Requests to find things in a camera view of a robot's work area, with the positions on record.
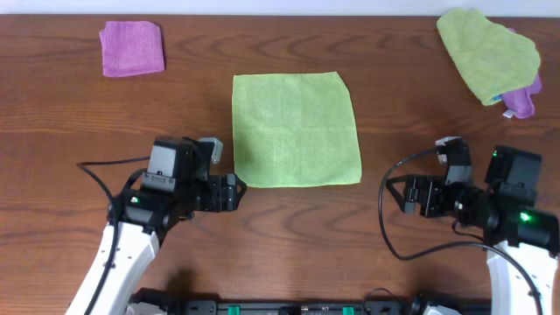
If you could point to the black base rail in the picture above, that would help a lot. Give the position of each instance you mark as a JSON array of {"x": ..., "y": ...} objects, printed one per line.
[{"x": 378, "y": 301}]

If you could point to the crumpled green cloth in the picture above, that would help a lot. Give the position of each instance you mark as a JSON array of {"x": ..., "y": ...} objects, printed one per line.
[{"x": 491, "y": 59}]

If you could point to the folded purple cloth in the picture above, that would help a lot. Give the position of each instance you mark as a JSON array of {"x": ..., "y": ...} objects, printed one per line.
[{"x": 131, "y": 48}]

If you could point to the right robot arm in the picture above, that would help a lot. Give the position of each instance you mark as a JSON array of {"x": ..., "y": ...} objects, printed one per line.
[{"x": 521, "y": 241}]

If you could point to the light green microfiber cloth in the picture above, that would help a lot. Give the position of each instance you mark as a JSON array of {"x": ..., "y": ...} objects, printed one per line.
[{"x": 294, "y": 130}]

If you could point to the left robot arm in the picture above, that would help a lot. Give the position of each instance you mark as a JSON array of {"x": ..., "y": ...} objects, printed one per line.
[{"x": 176, "y": 184}]

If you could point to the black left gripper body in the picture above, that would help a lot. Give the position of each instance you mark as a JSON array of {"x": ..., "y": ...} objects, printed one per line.
[{"x": 230, "y": 192}]

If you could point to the crumpled purple cloth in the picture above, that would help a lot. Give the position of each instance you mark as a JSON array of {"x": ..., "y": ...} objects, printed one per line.
[{"x": 520, "y": 102}]

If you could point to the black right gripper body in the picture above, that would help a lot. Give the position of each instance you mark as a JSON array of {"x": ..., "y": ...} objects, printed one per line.
[{"x": 439, "y": 199}]

